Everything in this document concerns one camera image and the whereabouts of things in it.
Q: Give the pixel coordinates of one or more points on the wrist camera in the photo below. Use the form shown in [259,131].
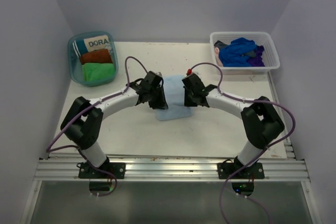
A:
[190,73]
[159,74]

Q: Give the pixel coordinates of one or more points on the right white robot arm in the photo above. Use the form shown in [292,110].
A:
[262,123]

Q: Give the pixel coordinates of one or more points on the light blue towel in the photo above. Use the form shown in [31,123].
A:
[174,95]

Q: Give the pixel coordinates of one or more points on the green microfiber towel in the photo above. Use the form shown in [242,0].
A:
[97,71]

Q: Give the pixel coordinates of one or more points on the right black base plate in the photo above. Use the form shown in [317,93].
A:
[227,167]

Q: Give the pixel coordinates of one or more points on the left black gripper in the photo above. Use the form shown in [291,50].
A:
[161,104]

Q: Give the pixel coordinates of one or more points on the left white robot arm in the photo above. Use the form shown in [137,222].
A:
[83,121]

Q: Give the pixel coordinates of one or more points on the Dora printed rolled towel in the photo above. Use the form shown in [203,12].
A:
[83,46]

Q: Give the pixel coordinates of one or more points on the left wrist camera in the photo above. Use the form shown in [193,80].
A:
[159,74]

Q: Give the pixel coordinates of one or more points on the aluminium mounting rail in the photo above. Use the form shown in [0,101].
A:
[63,167]

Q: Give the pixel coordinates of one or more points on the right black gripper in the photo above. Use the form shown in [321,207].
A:
[187,102]

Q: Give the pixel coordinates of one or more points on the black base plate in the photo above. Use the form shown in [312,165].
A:
[86,171]
[227,167]

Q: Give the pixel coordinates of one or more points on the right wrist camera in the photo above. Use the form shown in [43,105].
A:
[190,73]

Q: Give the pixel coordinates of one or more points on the dark blue towel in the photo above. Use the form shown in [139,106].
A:
[234,55]

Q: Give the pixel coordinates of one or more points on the blue plastic tub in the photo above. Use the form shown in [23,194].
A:
[75,66]

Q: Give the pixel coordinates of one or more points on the white plastic basket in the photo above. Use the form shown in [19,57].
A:
[270,55]

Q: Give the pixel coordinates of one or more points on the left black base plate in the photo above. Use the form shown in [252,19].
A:
[86,171]

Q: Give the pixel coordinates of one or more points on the pink towel in basket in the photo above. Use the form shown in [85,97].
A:
[218,61]

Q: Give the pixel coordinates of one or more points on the purple towel in basket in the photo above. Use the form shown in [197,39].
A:
[257,61]

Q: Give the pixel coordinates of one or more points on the dark grey towel in basket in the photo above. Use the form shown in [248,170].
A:
[219,44]

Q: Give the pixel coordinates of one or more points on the brown rolled towel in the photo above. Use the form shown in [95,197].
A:
[97,56]

